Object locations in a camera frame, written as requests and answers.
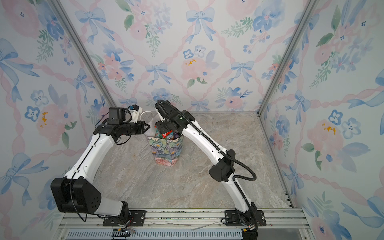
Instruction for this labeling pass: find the floral paper gift bag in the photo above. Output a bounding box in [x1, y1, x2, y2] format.
[139, 111, 184, 167]

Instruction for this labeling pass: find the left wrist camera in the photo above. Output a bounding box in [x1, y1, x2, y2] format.
[107, 105, 143, 125]

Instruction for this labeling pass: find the right aluminium corner post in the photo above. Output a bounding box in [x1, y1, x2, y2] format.
[258, 0, 319, 117]

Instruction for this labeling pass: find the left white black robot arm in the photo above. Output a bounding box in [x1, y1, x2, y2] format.
[51, 121, 151, 222]

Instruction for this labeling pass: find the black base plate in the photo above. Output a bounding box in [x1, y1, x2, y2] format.
[103, 210, 147, 227]
[222, 210, 267, 228]

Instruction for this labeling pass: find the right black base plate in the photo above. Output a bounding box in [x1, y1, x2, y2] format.
[222, 210, 267, 228]

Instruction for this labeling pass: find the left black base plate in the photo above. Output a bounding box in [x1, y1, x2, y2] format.
[103, 210, 147, 227]

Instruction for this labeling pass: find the teal Fox's candy packet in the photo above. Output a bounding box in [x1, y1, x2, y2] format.
[155, 133, 175, 140]

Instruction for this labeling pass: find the left aluminium corner post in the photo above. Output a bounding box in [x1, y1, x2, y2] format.
[48, 1, 116, 107]

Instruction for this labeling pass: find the aluminium corner post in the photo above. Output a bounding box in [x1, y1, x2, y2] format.
[48, 1, 116, 107]
[258, 0, 319, 117]

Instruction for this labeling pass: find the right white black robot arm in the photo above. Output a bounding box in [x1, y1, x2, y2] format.
[155, 100, 258, 227]

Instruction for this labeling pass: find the red snack packet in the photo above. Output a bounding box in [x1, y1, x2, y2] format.
[163, 131, 174, 139]

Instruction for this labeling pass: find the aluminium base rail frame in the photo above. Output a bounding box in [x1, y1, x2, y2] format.
[53, 209, 315, 240]

